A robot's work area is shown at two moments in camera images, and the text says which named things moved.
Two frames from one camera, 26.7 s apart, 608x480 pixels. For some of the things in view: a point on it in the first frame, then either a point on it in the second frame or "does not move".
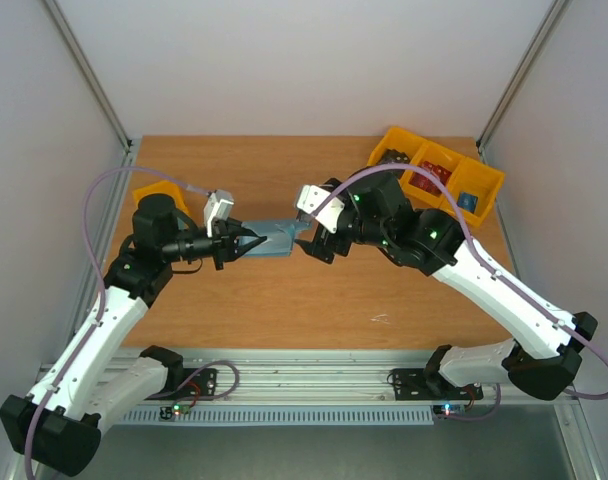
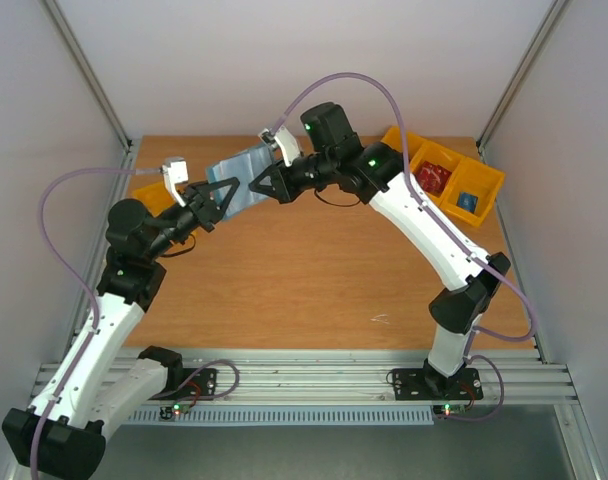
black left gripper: x=226 y=242 → x=205 y=209
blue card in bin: x=467 y=201 does not move
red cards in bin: x=420 y=179 does not move
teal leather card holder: x=280 y=236 → x=245 y=168
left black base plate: x=203 y=385 does not move
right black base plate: x=413 y=384 does not move
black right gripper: x=325 y=242 → x=283 y=179
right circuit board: x=445 y=411 does not move
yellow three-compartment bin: x=473 y=182 does not move
